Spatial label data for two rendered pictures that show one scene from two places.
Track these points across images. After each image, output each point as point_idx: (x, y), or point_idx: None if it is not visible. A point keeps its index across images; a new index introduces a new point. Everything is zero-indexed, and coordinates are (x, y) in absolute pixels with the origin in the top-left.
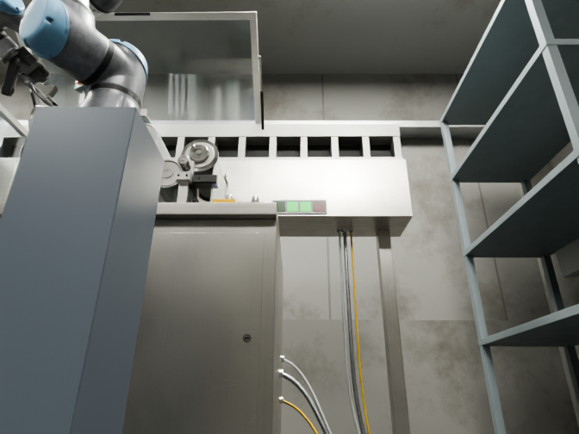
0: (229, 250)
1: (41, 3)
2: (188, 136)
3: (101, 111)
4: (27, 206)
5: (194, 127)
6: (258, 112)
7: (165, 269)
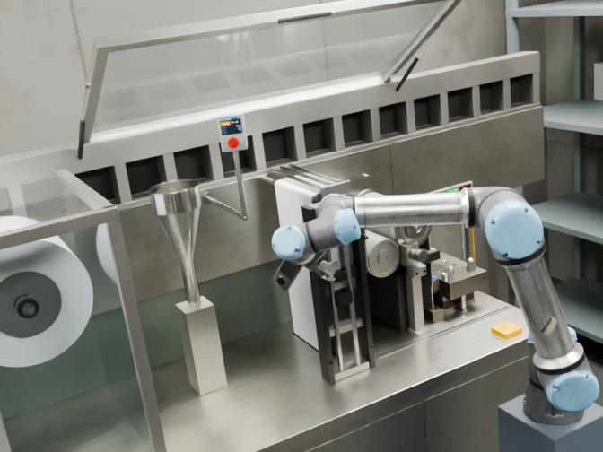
0: (522, 374)
1: (586, 386)
2: (307, 122)
3: (592, 425)
4: None
5: (311, 104)
6: (397, 71)
7: (480, 408)
